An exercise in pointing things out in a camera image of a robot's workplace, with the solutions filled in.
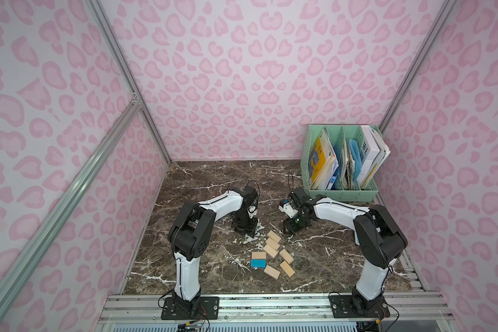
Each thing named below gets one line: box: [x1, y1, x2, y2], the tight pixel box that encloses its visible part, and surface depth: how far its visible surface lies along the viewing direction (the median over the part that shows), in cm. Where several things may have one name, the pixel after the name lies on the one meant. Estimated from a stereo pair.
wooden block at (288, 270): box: [279, 260, 296, 278], surface depth 83 cm
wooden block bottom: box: [263, 264, 281, 280], surface depth 82 cm
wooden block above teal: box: [251, 251, 267, 260], surface depth 86 cm
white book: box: [356, 125, 391, 190], surface depth 94 cm
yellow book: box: [308, 128, 337, 189], surface depth 97 cm
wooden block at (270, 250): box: [262, 244, 279, 258], surface depth 88 cm
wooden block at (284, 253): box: [279, 248, 294, 265], surface depth 86 cm
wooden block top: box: [266, 230, 282, 243], surface depth 92 cm
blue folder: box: [348, 139, 363, 183], surface depth 91 cm
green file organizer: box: [300, 124, 382, 202], surface depth 97 cm
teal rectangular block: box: [250, 258, 267, 268], surface depth 85 cm
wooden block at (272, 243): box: [265, 237, 281, 251], surface depth 90 cm
